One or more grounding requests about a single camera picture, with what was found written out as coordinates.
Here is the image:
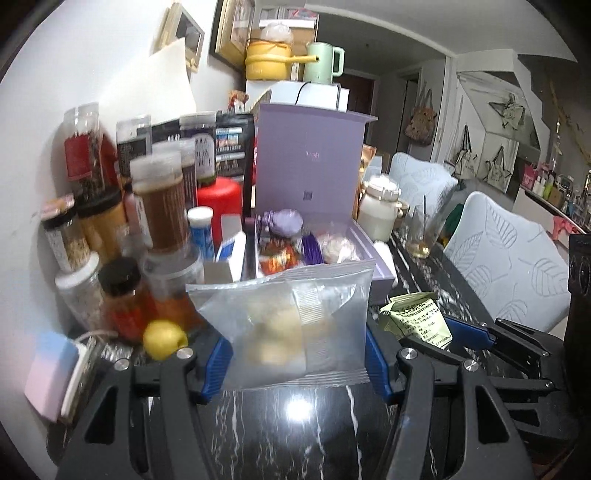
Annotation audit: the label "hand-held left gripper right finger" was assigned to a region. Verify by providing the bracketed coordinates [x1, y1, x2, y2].
[365, 327, 532, 480]

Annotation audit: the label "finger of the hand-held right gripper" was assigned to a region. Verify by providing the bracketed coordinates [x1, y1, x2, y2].
[485, 369, 566, 416]
[441, 315, 555, 370]

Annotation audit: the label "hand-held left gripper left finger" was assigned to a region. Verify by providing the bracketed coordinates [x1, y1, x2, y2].
[55, 336, 234, 480]

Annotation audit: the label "green paper packet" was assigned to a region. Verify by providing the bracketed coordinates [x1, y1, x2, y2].
[379, 292, 453, 349]

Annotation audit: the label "translucent pastry packet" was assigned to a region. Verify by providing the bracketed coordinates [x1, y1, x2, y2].
[185, 258, 377, 391]

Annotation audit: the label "red cartoon snack packet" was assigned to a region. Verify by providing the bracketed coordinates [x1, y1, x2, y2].
[259, 239, 301, 272]

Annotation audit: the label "purple fabric sachet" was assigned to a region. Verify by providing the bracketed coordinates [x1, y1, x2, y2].
[261, 209, 304, 241]

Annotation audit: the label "purple gift box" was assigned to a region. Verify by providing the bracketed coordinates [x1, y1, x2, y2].
[252, 102, 398, 296]

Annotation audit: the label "yellow lemon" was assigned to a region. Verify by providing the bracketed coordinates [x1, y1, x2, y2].
[143, 319, 189, 361]

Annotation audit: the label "pink bow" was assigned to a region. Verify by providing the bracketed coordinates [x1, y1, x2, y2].
[551, 215, 575, 241]

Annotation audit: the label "light blue leaf-pattern chair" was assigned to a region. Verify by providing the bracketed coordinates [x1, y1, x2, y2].
[389, 152, 459, 213]
[443, 191, 573, 333]

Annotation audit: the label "large jar orange contents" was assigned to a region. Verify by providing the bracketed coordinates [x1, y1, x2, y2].
[141, 240, 208, 330]

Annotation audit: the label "glass cup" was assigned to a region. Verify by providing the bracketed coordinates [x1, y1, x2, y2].
[406, 203, 446, 259]

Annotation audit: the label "white tissue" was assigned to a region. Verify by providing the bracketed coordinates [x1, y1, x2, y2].
[372, 240, 398, 278]

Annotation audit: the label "dark green bag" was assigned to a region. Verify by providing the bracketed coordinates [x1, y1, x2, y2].
[441, 203, 465, 234]

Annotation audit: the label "white and blue carton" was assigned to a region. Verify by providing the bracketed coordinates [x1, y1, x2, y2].
[203, 228, 259, 284]

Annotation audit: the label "black-lidded jar red contents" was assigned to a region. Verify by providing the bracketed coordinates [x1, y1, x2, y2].
[98, 257, 155, 342]

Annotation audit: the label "row of bottles on shelf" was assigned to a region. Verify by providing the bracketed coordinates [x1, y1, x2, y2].
[522, 120, 591, 217]

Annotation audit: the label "blue tube with white cap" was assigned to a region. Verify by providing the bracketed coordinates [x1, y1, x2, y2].
[187, 206, 218, 259]

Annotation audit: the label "white lidded jug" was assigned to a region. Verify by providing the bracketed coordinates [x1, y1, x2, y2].
[358, 174, 402, 243]

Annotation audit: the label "white-lidded jar of flakes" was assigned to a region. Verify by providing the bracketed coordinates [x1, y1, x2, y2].
[54, 251, 109, 330]

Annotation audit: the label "white tote bag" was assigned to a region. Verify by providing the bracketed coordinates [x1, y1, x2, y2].
[475, 145, 513, 185]
[445, 124, 476, 178]

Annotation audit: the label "pink and blue box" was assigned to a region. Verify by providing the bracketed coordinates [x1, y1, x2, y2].
[24, 331, 79, 423]

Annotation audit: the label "red canister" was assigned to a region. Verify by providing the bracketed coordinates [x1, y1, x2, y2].
[196, 176, 245, 247]

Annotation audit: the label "jar of brown powder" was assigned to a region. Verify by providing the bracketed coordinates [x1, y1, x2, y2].
[129, 153, 191, 254]

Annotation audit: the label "pink bottle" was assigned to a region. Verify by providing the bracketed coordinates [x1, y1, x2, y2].
[122, 191, 153, 250]

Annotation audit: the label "yellow jar with black lid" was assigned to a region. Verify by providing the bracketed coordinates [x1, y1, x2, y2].
[76, 190, 130, 264]

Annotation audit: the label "orange snack bag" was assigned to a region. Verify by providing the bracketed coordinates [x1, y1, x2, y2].
[358, 144, 376, 183]

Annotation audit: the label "small jar of nuts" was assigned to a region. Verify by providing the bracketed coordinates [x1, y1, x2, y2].
[41, 194, 93, 273]

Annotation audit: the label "star-shaped hanging bag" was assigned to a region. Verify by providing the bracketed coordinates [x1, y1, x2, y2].
[488, 92, 527, 132]

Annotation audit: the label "brown patterned tote bag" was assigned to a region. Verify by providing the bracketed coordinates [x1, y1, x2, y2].
[405, 88, 437, 147]

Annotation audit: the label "white-lidded jar dark contents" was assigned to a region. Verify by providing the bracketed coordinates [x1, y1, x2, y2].
[151, 138, 198, 204]

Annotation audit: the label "black coffee bag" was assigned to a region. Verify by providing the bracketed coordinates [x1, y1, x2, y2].
[151, 111, 256, 217]

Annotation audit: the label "jar with black label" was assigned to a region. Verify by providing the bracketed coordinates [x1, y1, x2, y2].
[115, 115, 153, 183]

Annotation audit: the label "tall jar with red label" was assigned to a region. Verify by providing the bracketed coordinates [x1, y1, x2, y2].
[64, 102, 118, 204]

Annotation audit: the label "red snack bag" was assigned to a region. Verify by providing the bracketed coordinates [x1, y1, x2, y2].
[226, 90, 250, 114]

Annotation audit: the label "white appliance box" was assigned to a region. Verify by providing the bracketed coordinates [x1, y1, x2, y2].
[245, 78, 350, 114]

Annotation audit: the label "white paper sheet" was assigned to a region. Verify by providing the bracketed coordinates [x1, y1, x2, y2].
[104, 38, 197, 134]

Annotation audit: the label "green electric kettle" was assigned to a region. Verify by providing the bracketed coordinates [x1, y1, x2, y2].
[302, 41, 345, 86]

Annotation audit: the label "yellow pot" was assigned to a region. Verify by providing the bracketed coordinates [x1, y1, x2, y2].
[245, 39, 319, 80]

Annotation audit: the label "cardboard boxes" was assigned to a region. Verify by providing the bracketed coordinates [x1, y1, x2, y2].
[252, 7, 319, 47]

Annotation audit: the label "clear plastic bag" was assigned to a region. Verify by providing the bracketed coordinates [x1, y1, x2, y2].
[259, 22, 294, 44]

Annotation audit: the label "gold framed picture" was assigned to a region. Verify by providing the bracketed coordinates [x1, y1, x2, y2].
[210, 0, 257, 70]

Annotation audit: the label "black power cable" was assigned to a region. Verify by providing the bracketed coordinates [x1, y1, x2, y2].
[294, 82, 342, 112]

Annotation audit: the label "wood-framed wall panel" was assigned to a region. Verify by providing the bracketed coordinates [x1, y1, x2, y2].
[154, 2, 205, 75]

